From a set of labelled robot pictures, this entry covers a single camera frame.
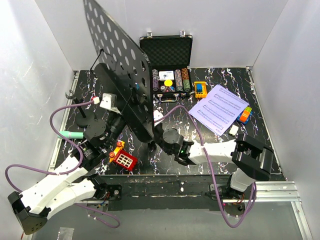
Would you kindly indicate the sheet music page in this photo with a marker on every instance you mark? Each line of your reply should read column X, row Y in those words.
column 217, row 117
column 224, row 102

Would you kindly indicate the white playing card deck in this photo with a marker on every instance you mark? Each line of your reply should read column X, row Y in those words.
column 166, row 75

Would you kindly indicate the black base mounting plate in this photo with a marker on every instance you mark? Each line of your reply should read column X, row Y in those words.
column 160, row 192

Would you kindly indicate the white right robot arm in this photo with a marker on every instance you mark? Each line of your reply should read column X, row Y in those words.
column 252, row 158

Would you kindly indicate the orange blue toy brick stack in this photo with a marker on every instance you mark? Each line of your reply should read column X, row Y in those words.
column 245, row 116

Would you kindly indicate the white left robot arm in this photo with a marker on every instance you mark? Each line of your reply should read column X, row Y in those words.
column 69, row 183

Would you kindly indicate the yellow toy brick tray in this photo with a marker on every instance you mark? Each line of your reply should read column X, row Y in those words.
column 200, row 89

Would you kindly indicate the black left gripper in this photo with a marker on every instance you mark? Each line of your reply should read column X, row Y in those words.
column 114, row 113

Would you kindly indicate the black poker chip case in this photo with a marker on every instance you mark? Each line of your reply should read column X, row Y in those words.
column 169, row 53

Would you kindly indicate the mint green toy microphone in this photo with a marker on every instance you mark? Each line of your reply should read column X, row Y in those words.
column 70, row 135

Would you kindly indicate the yellow round dealer chip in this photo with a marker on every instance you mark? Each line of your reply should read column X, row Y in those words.
column 168, row 82

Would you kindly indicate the small white block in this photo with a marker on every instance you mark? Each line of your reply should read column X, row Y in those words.
column 233, row 130

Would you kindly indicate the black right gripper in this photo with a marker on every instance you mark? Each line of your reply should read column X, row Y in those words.
column 157, row 126

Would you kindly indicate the black music stand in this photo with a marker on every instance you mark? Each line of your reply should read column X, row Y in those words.
column 124, row 70

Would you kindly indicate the black microphone desk stand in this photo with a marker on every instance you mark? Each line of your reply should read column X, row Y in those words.
column 84, row 116

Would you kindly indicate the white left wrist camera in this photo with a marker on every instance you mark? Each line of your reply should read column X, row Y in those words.
column 107, row 102

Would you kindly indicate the red yellow toy brick house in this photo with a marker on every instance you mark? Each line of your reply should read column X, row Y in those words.
column 122, row 158

